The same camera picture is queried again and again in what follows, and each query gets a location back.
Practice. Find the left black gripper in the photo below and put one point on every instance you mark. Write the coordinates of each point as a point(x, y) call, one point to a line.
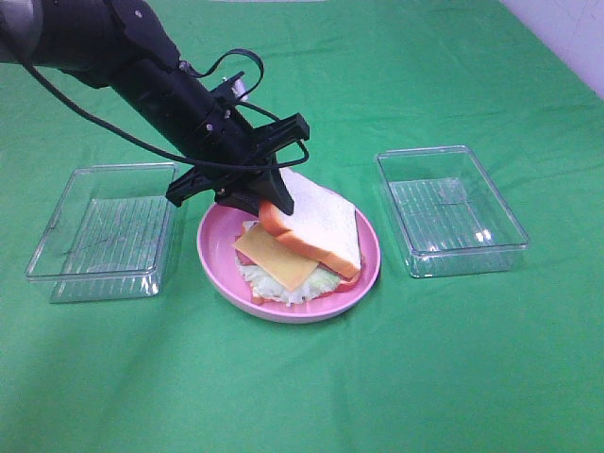
point(235, 160)

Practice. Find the yellow toy cheese slice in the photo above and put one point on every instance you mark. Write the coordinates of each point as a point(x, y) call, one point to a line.
point(286, 266)

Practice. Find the toy bread slice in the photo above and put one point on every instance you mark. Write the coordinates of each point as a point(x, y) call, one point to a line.
point(347, 285)
point(322, 227)

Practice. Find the green toy lettuce leaf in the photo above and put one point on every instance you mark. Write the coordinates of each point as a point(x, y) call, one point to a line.
point(265, 288)

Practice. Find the toy bacon strip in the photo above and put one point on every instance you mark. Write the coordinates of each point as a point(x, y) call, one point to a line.
point(243, 259)

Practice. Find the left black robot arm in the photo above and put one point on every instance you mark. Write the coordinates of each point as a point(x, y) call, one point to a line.
point(123, 45)

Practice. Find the pink round plate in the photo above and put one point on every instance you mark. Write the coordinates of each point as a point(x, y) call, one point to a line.
point(215, 237)

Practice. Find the left clear plastic tray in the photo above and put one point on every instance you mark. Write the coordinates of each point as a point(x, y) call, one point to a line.
point(109, 235)

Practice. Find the clear plastic tray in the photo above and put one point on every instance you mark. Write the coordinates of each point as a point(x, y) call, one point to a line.
point(109, 235)
point(448, 216)

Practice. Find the right clear plastic tray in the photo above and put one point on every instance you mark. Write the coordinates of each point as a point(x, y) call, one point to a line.
point(448, 216)

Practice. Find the green tablecloth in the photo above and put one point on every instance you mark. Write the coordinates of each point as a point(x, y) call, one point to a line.
point(506, 362)

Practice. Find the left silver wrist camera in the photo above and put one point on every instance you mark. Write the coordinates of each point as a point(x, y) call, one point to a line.
point(236, 88)

